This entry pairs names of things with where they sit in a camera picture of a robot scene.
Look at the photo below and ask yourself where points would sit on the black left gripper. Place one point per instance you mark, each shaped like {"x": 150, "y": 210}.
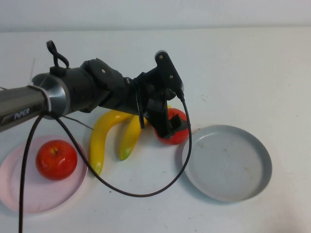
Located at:
{"x": 150, "y": 89}

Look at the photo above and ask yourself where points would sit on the red apple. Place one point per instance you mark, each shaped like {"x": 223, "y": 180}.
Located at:
{"x": 57, "y": 162}
{"x": 178, "y": 114}

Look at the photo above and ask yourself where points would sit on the yellow long banana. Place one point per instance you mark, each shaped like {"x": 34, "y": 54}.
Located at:
{"x": 131, "y": 138}

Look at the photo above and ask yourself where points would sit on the yellow strongly curved banana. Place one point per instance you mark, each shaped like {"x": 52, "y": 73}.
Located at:
{"x": 99, "y": 138}

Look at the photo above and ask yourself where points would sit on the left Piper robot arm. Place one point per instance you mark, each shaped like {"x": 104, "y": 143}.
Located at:
{"x": 80, "y": 89}

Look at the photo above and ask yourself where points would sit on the blue-grey round plate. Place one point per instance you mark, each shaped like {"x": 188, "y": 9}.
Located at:
{"x": 226, "y": 170}

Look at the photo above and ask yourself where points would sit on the pink round plate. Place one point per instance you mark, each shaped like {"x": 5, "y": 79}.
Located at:
{"x": 60, "y": 194}

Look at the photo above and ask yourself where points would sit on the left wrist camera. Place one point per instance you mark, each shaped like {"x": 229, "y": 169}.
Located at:
{"x": 167, "y": 70}

